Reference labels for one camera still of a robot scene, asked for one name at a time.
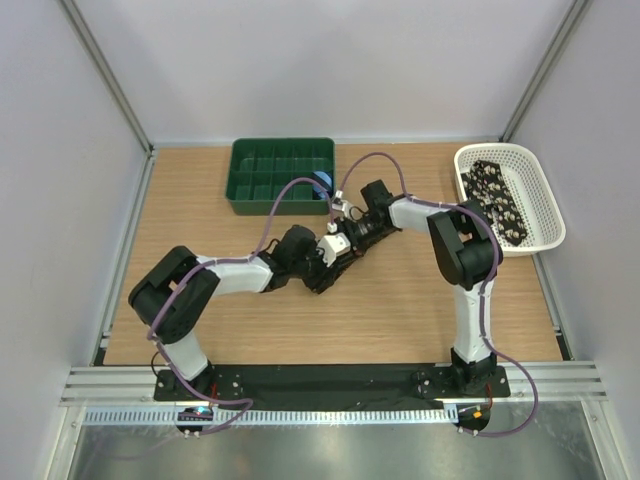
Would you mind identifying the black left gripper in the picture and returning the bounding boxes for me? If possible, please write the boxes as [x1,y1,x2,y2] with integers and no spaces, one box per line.
[290,241,340,292]

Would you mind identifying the black tie with gold keys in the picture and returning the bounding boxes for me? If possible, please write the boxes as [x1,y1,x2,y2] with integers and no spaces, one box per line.
[308,227,399,294]

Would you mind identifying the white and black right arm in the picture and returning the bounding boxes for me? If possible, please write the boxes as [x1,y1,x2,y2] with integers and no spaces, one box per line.
[332,180,503,396]

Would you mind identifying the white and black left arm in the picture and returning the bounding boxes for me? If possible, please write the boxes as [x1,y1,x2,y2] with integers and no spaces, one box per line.
[128,225,351,400]

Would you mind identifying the rolled blue striped tie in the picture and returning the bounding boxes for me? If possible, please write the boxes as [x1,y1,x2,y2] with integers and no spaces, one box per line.
[310,171,333,200]

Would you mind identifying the green divided organizer tray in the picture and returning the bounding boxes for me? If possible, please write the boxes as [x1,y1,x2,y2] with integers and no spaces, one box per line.
[225,137,335,216]

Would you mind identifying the black tie with white pattern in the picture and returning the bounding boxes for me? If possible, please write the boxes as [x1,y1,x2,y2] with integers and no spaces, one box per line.
[462,160,528,246]

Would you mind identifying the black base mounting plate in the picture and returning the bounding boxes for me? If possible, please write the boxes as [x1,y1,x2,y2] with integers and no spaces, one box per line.
[153,362,512,412]

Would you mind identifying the white perforated plastic basket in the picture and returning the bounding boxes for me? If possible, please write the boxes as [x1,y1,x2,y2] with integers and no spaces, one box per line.
[453,143,566,257]

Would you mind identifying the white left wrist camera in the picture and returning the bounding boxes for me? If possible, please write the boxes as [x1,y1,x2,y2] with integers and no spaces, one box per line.
[316,222,351,267]

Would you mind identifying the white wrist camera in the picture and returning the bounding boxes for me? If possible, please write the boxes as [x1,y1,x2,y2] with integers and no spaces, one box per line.
[331,190,351,217]
[316,222,351,267]

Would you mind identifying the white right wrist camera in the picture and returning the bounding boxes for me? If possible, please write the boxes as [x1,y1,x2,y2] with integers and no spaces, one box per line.
[331,190,351,217]

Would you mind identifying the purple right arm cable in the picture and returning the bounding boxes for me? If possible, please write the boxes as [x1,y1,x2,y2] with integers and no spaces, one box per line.
[339,152,540,439]

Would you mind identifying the white slotted cable duct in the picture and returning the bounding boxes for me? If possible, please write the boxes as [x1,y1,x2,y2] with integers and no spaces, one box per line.
[83,405,458,428]

